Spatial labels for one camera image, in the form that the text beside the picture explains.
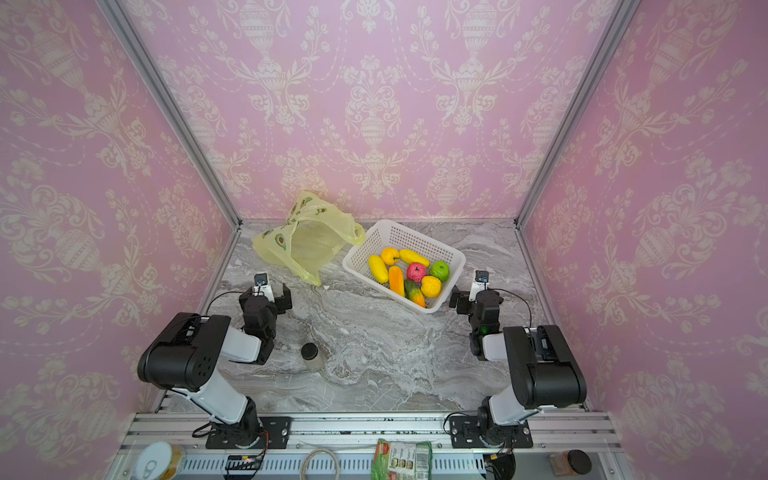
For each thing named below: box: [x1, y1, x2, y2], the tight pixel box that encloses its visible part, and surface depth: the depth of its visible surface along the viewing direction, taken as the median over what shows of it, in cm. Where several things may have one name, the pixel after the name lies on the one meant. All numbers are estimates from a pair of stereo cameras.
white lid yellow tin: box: [136, 441, 186, 480], surface depth 68 cm
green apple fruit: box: [429, 260, 451, 282], surface depth 101 cm
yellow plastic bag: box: [252, 191, 366, 287], surface depth 97 cm
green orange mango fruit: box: [404, 279, 426, 308], surface depth 98 cm
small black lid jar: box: [301, 342, 326, 373], surface depth 80 cm
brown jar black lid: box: [549, 449, 592, 476], surface depth 64 cm
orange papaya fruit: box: [389, 266, 405, 297], surface depth 99 cm
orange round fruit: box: [420, 275, 443, 298], surface depth 97 cm
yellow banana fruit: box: [399, 249, 430, 267], surface depth 108 cm
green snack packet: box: [371, 438, 433, 480], surface depth 71 cm
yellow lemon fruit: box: [368, 255, 389, 284], surface depth 104 cm
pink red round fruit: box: [406, 262, 427, 283], surface depth 101 cm
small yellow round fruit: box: [381, 247, 400, 266], surface depth 105 cm
